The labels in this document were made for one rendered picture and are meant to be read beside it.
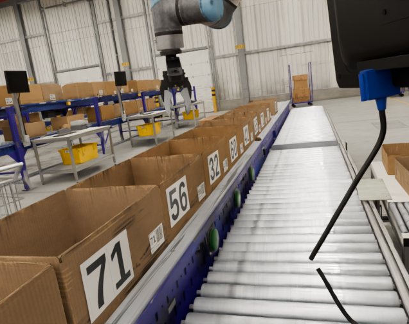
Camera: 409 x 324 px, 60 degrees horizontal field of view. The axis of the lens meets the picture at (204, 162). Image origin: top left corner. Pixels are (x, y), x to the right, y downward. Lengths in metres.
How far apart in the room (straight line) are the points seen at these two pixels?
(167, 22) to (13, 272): 0.82
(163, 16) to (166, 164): 0.51
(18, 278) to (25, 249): 0.32
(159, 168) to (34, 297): 0.86
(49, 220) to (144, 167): 0.48
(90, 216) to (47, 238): 0.12
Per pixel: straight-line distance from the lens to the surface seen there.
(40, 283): 0.59
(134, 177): 1.40
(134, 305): 0.75
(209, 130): 2.08
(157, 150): 1.63
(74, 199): 1.07
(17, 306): 0.56
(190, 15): 1.15
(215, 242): 1.12
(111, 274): 0.74
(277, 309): 0.93
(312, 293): 0.98
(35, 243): 1.00
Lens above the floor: 1.28
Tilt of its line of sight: 12 degrees down
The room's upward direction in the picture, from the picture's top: 7 degrees counter-clockwise
